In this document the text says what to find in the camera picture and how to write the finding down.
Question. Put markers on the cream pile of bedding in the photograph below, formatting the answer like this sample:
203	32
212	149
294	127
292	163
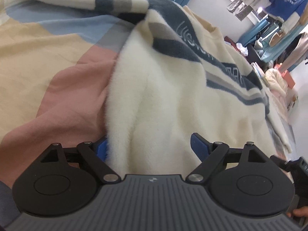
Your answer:
279	90

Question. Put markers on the striped hanging garment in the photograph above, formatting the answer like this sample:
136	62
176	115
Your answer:
239	9

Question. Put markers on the cream fleece sweater blue stripes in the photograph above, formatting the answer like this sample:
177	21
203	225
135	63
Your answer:
176	76

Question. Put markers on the pink hanging coat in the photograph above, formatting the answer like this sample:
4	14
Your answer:
296	54

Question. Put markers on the orange cardboard box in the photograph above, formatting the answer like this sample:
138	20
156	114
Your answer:
286	76

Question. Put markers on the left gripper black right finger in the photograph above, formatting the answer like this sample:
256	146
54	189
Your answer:
244	181

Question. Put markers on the blue white varsity jacket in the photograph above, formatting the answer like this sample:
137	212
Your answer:
283	9

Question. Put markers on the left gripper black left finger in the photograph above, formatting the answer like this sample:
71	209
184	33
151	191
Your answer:
61	181

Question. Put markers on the patchwork pastel quilt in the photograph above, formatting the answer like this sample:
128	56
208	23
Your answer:
53	90

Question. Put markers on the person's right hand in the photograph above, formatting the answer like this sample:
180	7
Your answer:
299	213

